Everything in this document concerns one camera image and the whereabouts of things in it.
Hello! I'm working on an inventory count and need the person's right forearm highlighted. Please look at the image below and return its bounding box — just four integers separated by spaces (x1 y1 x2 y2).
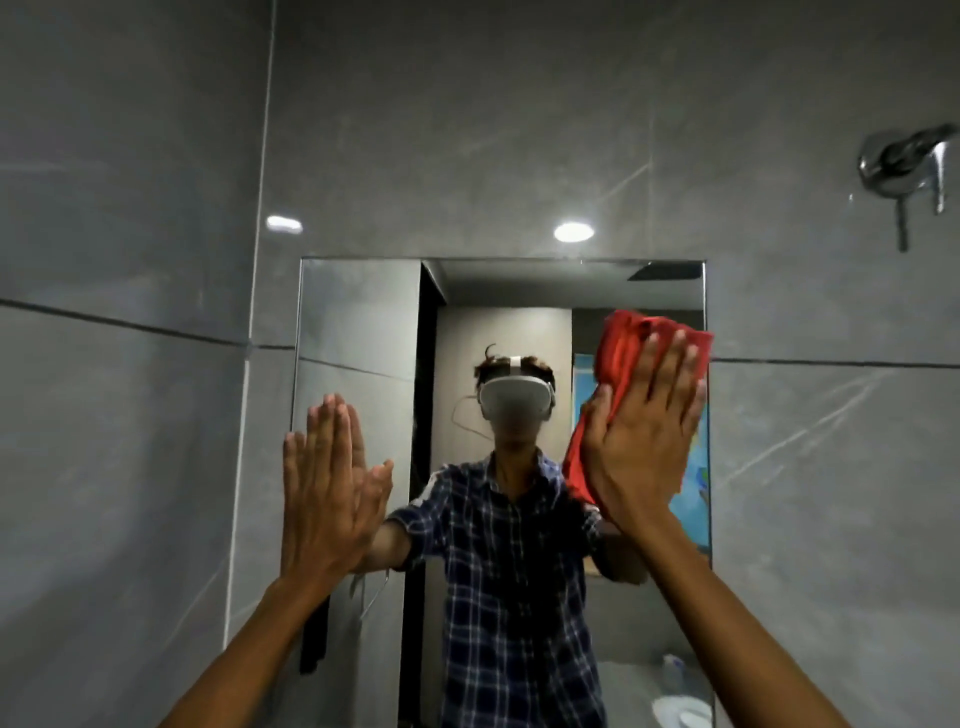
603 513 852 728

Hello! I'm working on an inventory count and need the rectangular wall mirror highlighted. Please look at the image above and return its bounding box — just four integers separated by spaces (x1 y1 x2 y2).
291 257 714 728

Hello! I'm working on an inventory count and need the person's left forearm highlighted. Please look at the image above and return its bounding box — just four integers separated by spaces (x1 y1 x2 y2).
159 571 348 728

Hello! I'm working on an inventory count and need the red cleaning cloth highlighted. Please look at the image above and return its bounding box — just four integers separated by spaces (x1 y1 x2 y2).
561 309 715 520

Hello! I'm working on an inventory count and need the person's right hand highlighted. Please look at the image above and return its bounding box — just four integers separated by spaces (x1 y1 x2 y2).
581 327 708 538

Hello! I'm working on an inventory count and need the chrome wall tap valve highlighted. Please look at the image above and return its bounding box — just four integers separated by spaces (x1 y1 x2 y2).
856 123 960 253

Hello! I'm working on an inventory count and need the person's left hand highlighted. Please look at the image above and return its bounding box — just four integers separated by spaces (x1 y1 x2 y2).
282 393 396 595

